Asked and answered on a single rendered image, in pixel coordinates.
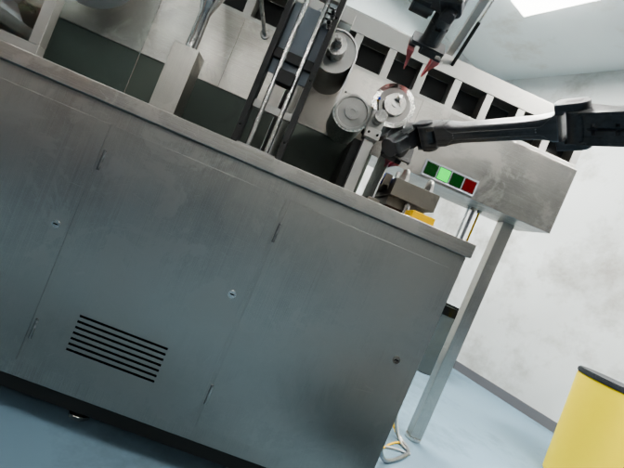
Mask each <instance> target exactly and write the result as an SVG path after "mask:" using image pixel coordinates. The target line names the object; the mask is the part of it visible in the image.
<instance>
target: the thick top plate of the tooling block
mask: <svg viewBox="0 0 624 468"><path fill-rule="evenodd" d="M386 196H390V197H392V198H394V199H397V200H399V201H401V202H407V203H410V204H411V206H413V207H415V208H418V209H420V210H422V211H425V212H426V213H433V212H434V210H435V208H436V205H437V203H438V201H439V198H440V196H438V195H436V194H434V193H432V192H430V191H428V190H426V189H423V188H420V187H417V186H415V185H413V184H411V183H409V182H407V181H405V180H403V179H400V178H398V177H397V178H393V179H392V180H391V183H390V185H389V187H388V188H386V189H383V191H379V190H377V191H376V193H375V196H374V198H380V197H386Z"/></svg>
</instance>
